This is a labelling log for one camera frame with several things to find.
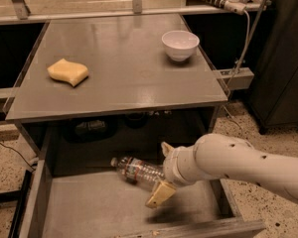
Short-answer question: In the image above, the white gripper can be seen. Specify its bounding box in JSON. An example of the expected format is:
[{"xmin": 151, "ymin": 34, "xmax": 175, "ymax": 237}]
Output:
[{"xmin": 145, "ymin": 142, "xmax": 203, "ymax": 208}]

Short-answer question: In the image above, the clear plastic water bottle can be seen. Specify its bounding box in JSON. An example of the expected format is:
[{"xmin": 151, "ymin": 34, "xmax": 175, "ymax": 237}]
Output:
[{"xmin": 110, "ymin": 156, "xmax": 165, "ymax": 190}]

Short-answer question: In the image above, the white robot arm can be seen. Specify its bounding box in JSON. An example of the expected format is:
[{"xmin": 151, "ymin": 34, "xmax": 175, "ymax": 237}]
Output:
[{"xmin": 146, "ymin": 133, "xmax": 298, "ymax": 208}]

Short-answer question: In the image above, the grey open top drawer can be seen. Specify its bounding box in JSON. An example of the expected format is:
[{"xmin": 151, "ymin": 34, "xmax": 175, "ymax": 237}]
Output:
[{"xmin": 19, "ymin": 129, "xmax": 266, "ymax": 238}]

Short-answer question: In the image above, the grey cabinet counter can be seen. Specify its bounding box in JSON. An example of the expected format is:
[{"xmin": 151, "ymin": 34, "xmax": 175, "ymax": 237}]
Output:
[{"xmin": 6, "ymin": 14, "xmax": 227, "ymax": 155}]

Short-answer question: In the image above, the white bowl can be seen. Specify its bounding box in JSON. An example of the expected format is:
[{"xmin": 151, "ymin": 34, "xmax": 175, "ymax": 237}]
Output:
[{"xmin": 162, "ymin": 31, "xmax": 200, "ymax": 61}]

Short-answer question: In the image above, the dark cabinet at right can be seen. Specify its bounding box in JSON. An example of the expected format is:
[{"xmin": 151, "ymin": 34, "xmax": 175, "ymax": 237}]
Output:
[{"xmin": 247, "ymin": 0, "xmax": 298, "ymax": 134}]

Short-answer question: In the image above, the yellow sponge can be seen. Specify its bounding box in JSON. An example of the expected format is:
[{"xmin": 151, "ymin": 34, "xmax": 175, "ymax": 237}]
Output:
[{"xmin": 47, "ymin": 59, "xmax": 89, "ymax": 87}]

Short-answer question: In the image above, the black floor cable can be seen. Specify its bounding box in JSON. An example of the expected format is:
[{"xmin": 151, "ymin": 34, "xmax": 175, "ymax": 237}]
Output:
[{"xmin": 0, "ymin": 136, "xmax": 38, "ymax": 173}]

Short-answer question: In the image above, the white flexible-handle device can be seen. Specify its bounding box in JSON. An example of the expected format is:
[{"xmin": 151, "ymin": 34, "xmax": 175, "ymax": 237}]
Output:
[{"xmin": 202, "ymin": 0, "xmax": 246, "ymax": 15}]

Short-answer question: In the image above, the metal frame rail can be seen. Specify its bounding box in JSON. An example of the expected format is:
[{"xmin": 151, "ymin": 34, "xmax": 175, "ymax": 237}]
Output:
[{"xmin": 0, "ymin": 0, "xmax": 272, "ymax": 26}]

